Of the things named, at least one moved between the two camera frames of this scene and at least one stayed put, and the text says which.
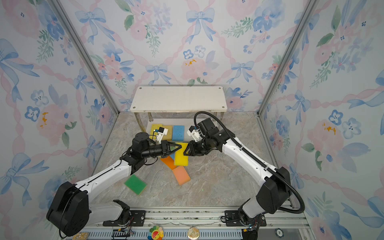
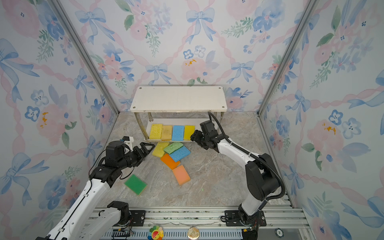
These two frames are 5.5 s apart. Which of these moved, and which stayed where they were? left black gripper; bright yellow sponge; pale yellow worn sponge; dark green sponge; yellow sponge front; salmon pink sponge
Moved: left black gripper; yellow sponge front
Stayed: salmon pink sponge; dark green sponge; bright yellow sponge; pale yellow worn sponge
